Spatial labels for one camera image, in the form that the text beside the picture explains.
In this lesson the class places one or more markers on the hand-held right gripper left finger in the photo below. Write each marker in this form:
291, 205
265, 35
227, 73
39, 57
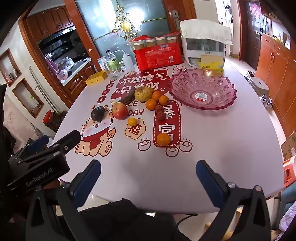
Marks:
89, 183

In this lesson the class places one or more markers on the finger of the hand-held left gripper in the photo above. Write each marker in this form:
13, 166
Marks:
67, 141
37, 142

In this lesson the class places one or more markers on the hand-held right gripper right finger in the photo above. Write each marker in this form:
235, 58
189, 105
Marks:
208, 183

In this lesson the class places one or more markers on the dark avocado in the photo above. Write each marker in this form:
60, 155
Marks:
97, 113

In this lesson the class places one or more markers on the red apple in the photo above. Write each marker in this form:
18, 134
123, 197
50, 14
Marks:
120, 111

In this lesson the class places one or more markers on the orange mandarin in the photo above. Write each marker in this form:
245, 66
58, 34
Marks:
151, 104
163, 139
156, 95
163, 100

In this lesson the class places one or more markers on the small yellow mandarin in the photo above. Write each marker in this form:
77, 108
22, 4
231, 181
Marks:
132, 122

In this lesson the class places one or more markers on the overripe brown banana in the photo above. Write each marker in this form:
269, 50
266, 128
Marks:
128, 97

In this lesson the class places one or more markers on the yellow brown pear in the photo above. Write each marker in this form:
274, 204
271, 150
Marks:
143, 93

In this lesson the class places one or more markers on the pink glass bowl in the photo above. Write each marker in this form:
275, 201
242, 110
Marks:
215, 81

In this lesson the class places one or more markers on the dark cloth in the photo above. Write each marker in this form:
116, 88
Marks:
127, 222

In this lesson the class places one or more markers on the small yellow box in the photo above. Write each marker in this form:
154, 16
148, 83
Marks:
96, 77

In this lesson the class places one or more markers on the clear glass tumbler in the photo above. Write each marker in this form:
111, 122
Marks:
113, 75

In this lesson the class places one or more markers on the pink plastic stool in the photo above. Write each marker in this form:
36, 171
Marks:
291, 171

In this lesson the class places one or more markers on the cardboard box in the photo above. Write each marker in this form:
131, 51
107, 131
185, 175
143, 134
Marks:
289, 146

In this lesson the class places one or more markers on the clear bottle green label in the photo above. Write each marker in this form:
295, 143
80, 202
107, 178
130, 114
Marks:
112, 62

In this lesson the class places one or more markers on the white squeeze bottle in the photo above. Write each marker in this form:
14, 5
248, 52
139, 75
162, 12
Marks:
126, 61

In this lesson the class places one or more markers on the pair of white sneakers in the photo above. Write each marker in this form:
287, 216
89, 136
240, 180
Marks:
267, 102

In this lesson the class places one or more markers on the black range hood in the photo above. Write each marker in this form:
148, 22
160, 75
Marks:
60, 39

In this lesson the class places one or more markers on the white plastic stool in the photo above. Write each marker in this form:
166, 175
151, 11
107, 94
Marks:
260, 85

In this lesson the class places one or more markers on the yellow tissue box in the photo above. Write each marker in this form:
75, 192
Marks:
210, 67

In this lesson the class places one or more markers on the frosted glass door gold ornament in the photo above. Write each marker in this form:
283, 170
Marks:
104, 27

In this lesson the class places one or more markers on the brown paper cup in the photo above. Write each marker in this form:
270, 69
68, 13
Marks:
150, 43
173, 39
138, 45
161, 41

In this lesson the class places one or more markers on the wooden kitchen cabinet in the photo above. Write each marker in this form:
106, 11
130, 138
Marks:
50, 20

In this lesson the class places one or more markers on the red plastic cup pack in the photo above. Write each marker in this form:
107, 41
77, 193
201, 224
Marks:
157, 59

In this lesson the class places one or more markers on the white countertop appliance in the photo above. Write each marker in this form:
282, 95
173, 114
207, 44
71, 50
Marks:
208, 58

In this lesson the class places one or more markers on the wooden wardrobe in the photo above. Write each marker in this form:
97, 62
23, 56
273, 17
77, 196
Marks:
277, 76

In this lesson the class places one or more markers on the dark wooden door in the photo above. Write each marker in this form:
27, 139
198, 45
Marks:
253, 41

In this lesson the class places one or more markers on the white cloth cover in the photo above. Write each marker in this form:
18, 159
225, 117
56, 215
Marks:
203, 30

